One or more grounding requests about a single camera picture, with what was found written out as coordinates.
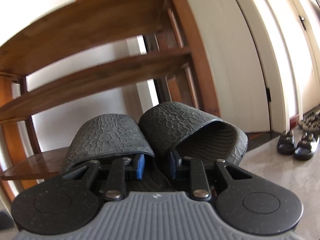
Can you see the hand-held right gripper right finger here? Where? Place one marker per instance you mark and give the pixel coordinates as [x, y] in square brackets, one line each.
[173, 166]

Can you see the dark textured slide sandal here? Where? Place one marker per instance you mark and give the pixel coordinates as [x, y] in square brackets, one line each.
[190, 122]
[107, 135]

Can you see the dark patterned sandal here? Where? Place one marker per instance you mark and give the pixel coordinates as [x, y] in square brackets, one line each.
[313, 115]
[310, 125]

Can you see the white plain door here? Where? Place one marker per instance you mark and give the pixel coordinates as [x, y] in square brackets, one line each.
[237, 55]

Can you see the brown wooden shoe rack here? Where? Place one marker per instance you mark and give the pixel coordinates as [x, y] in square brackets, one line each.
[87, 30]

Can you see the black buckle sandal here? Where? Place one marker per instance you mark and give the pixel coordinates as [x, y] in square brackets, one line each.
[286, 142]
[306, 147]

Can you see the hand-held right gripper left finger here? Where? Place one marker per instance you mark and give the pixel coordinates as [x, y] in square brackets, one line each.
[140, 166]

